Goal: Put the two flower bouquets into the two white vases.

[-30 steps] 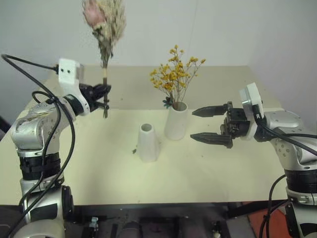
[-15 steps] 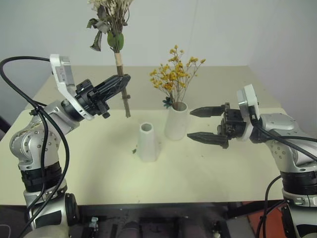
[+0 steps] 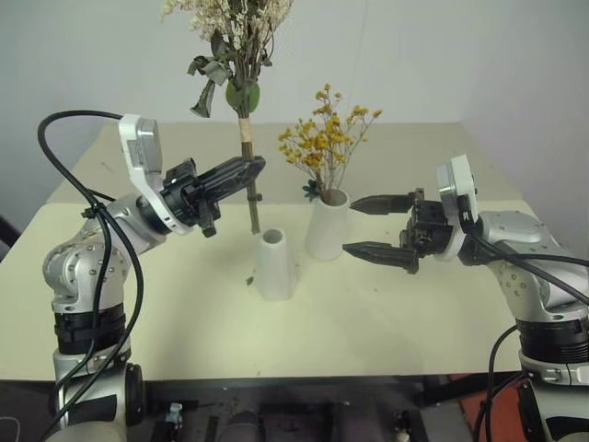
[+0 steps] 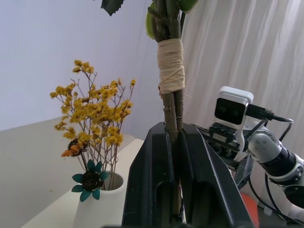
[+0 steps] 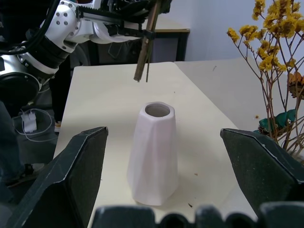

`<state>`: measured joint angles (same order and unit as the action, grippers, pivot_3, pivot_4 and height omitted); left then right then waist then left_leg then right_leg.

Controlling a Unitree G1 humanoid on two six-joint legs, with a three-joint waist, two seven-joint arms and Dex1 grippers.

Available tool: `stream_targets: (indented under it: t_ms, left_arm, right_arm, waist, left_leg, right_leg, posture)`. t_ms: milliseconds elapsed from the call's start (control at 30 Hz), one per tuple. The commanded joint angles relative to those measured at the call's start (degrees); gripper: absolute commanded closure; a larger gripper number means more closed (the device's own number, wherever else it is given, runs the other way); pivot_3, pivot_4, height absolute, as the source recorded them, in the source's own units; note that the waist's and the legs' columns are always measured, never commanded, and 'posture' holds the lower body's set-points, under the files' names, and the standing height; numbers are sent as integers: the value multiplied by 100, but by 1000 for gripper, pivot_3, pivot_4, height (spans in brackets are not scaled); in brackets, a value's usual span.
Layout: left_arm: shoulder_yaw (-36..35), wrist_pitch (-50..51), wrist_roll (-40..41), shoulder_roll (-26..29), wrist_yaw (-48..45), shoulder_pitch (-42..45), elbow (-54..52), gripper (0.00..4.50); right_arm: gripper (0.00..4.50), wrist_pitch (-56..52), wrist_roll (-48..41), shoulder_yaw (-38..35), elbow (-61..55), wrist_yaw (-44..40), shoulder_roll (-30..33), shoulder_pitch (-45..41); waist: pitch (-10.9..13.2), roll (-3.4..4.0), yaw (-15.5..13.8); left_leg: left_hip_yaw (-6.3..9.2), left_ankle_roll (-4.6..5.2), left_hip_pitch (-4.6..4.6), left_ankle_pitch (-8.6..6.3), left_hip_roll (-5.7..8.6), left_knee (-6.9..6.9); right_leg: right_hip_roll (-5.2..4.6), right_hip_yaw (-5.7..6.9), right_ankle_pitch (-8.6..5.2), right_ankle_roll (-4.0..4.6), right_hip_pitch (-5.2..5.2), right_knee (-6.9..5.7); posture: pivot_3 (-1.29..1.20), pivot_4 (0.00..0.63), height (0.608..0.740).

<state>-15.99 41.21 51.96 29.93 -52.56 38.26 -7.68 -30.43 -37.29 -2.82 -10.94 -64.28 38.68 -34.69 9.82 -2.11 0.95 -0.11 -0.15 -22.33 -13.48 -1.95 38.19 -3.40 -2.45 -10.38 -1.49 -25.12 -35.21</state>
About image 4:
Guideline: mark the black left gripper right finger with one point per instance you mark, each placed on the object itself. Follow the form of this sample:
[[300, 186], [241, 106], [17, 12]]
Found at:
[[209, 190]]

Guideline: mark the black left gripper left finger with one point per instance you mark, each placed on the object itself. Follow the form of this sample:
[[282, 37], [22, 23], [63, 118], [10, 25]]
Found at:
[[147, 175]]

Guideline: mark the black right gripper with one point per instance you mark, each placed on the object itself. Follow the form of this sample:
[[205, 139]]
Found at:
[[221, 139]]

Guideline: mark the green-stemmed bouquet with raffia tie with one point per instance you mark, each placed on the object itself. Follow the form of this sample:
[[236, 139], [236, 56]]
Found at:
[[171, 64]]

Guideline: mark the yellow dried flower bouquet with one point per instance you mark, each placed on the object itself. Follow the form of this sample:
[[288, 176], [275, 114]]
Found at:
[[95, 111]]

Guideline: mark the orange object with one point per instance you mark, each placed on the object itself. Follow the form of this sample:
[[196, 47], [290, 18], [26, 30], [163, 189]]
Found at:
[[250, 209]]

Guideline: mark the white ceramic vase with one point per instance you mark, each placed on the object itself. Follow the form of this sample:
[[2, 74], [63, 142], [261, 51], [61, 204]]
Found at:
[[95, 211]]

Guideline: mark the white curtain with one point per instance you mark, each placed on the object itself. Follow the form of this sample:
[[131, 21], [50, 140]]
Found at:
[[237, 47]]

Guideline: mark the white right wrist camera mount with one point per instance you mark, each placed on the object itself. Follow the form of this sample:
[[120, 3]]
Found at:
[[229, 111]]

